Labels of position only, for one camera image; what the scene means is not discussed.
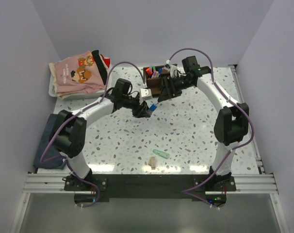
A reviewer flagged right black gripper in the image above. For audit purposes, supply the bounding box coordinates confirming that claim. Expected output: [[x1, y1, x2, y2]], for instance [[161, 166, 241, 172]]
[[158, 76, 194, 103]]

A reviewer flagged blue grey sharpener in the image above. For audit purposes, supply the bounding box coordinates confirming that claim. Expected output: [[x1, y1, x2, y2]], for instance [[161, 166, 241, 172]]
[[149, 104, 157, 112]]

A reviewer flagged brown wooden desk organizer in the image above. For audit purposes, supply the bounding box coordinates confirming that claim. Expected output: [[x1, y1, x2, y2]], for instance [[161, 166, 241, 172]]
[[143, 65, 170, 97]]

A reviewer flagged orange black highlighter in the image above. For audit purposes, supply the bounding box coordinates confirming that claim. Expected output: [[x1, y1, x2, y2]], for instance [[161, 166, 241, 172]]
[[146, 68, 153, 78]]

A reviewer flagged green capped pen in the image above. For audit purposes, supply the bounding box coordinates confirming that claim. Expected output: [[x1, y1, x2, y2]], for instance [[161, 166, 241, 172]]
[[151, 66, 156, 77]]

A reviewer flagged green transparent case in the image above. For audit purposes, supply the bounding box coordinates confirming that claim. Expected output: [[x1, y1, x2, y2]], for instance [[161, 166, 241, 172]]
[[152, 149, 169, 159]]

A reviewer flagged beige eraser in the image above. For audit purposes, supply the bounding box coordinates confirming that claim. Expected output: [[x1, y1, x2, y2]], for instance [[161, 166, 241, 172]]
[[148, 156, 156, 166]]

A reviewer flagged red clear pen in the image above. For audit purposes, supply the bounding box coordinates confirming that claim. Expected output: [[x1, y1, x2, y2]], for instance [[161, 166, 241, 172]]
[[148, 66, 153, 78]]

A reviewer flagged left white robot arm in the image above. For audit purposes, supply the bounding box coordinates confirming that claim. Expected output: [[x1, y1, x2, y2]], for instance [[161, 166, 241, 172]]
[[49, 79, 152, 190]]

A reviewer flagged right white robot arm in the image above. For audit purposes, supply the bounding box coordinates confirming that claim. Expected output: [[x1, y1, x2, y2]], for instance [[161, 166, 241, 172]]
[[158, 56, 249, 191]]

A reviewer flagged black red folded garment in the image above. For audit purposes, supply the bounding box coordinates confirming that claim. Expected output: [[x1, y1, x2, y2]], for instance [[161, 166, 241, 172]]
[[92, 50, 111, 84]]

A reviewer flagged pink pixel-print shirt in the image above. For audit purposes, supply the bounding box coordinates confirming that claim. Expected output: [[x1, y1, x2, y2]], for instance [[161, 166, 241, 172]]
[[53, 51, 105, 96]]

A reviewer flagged blue folded cloth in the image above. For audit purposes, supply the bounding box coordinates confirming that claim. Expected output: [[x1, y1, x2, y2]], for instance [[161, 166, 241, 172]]
[[33, 113, 67, 170]]

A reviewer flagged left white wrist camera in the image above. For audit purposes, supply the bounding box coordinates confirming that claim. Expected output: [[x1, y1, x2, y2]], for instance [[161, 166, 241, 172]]
[[140, 88, 153, 101]]

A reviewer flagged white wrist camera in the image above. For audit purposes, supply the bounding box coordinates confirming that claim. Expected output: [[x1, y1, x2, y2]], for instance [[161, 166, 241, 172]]
[[140, 88, 153, 101], [163, 60, 179, 78]]

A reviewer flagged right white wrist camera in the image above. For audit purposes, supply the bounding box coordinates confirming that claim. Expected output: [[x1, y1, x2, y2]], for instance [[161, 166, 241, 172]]
[[163, 60, 179, 78]]

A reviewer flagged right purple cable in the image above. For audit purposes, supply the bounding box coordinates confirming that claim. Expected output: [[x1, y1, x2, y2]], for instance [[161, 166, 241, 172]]
[[181, 48, 256, 207]]

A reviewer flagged purple cable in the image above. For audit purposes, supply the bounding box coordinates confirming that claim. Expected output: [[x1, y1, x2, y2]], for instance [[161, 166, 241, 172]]
[[40, 62, 147, 208], [181, 48, 256, 207]]

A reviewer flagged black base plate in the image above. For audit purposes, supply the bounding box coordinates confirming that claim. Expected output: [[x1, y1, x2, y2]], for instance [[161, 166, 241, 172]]
[[62, 174, 237, 206]]

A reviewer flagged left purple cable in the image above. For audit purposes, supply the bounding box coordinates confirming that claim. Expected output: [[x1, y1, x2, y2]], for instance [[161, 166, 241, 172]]
[[40, 62, 147, 208]]

